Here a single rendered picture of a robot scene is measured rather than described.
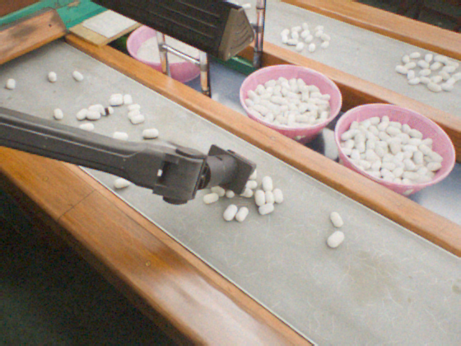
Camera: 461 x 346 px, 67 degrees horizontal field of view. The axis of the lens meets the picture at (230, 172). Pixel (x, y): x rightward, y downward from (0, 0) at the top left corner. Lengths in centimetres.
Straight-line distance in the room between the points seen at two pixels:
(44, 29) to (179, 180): 80
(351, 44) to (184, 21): 76
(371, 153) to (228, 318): 50
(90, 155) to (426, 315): 60
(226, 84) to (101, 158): 68
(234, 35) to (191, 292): 42
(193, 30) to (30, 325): 127
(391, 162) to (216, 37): 52
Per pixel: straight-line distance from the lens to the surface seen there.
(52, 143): 55
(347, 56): 121
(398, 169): 88
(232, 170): 66
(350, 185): 78
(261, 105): 97
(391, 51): 128
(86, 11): 136
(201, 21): 59
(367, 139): 94
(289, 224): 72
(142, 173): 54
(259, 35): 109
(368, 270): 71
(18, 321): 161
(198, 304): 62
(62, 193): 80
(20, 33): 121
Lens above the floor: 135
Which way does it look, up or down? 50 degrees down
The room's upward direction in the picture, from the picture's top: straight up
